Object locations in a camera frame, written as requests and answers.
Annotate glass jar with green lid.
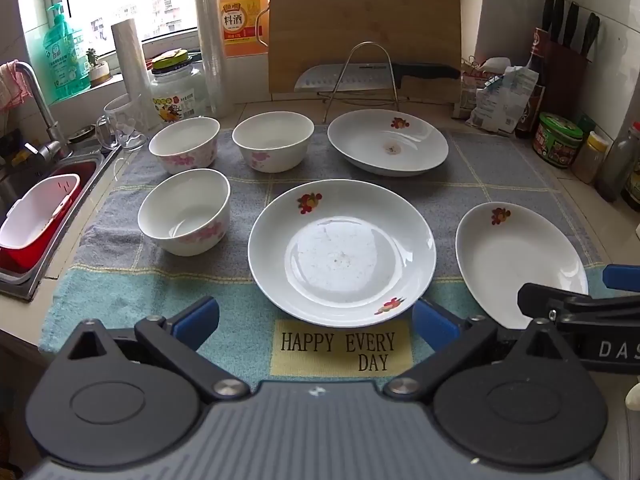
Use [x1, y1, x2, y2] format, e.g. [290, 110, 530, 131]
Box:
[150, 49, 206, 122]

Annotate white and red drain basket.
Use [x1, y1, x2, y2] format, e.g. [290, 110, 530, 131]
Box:
[0, 174, 83, 281]

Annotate black handled kitchen cleaver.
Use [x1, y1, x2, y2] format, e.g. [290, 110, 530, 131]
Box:
[294, 61, 461, 93]

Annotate black handled knife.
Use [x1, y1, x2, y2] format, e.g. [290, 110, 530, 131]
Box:
[542, 0, 557, 41]
[550, 0, 567, 43]
[580, 12, 601, 56]
[562, 2, 581, 48]

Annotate grey teal checked dish mat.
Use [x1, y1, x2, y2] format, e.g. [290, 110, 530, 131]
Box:
[37, 125, 623, 386]

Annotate white red food bag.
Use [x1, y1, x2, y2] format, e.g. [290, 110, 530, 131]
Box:
[452, 55, 511, 120]

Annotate white printed plastic bag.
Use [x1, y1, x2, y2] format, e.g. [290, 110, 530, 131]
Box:
[466, 65, 540, 136]

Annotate pink cloth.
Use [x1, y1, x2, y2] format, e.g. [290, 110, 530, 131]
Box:
[0, 61, 32, 111]

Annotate clear plastic wrap roll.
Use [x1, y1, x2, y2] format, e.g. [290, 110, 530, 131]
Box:
[111, 19, 151, 126]

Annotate clear oil bottle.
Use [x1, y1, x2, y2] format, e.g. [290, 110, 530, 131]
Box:
[597, 121, 640, 203]

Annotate steel sink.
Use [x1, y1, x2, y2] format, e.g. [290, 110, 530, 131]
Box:
[0, 130, 123, 301]

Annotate metal faucet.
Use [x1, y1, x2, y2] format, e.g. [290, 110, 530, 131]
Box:
[10, 60, 71, 161]

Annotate metal wire rack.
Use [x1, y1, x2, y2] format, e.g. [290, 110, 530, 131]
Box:
[320, 41, 406, 111]

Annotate green dish soap bottle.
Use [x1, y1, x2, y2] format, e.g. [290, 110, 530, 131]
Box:
[42, 4, 92, 101]

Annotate dark wooden knife block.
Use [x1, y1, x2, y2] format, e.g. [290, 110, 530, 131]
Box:
[542, 40, 591, 126]

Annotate white plate with fruit print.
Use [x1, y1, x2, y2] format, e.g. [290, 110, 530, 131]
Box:
[247, 179, 436, 328]
[455, 202, 590, 330]

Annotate dark soy sauce bottle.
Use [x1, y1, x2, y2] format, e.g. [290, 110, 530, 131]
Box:
[514, 27, 551, 140]

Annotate dark condiment bottle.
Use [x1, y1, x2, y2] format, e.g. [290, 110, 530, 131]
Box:
[620, 160, 640, 213]

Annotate clear glass mug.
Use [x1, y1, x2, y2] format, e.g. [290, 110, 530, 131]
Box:
[95, 92, 151, 153]

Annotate green lidded sauce jar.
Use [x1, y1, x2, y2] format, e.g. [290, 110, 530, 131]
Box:
[531, 112, 585, 169]

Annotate white bowl pink flowers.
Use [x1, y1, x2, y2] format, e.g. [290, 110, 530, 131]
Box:
[137, 168, 232, 257]
[232, 112, 315, 173]
[148, 116, 221, 176]

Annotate stained white plate fruit print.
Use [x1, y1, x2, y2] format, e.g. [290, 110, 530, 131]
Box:
[327, 108, 449, 177]

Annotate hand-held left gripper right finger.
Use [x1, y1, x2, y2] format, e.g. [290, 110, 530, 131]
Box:
[384, 299, 561, 403]

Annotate yellow lidded spice jar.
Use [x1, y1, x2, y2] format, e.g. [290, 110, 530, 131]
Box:
[571, 130, 610, 184]

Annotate orange cooking wine jug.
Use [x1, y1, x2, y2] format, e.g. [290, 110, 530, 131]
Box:
[216, 0, 271, 58]

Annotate bamboo cutting board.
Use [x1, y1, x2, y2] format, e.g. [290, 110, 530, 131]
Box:
[268, 0, 463, 103]

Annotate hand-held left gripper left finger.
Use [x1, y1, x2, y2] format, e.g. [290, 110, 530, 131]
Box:
[60, 296, 251, 403]

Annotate small potted plant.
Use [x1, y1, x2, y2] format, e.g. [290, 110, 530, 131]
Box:
[85, 47, 112, 86]

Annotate tall stack of clear cups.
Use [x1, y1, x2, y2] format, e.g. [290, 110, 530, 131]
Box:
[193, 0, 236, 117]

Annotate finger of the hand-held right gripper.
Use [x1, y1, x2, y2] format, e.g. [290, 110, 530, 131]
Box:
[602, 264, 640, 293]
[517, 282, 640, 333]

